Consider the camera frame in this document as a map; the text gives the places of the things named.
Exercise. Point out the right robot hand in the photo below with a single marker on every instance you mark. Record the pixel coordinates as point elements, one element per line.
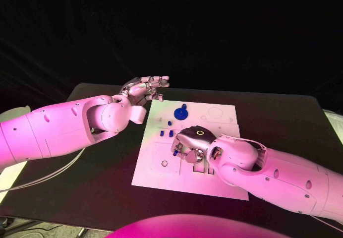
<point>192,139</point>

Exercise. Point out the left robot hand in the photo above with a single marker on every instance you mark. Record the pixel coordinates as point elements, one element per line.
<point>139,89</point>

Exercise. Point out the blue cylinder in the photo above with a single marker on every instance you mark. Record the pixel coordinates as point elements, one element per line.
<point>175,153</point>

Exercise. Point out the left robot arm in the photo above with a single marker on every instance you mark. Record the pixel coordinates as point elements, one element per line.
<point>61,128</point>

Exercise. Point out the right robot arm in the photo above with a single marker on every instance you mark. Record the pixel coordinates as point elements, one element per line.
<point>273,174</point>

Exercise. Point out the white task board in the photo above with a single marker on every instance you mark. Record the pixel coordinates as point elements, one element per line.
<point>172,148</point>

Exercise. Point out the blue gear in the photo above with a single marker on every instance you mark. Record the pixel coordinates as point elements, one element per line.
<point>180,113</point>

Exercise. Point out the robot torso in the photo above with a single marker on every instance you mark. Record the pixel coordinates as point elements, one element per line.
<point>192,226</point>

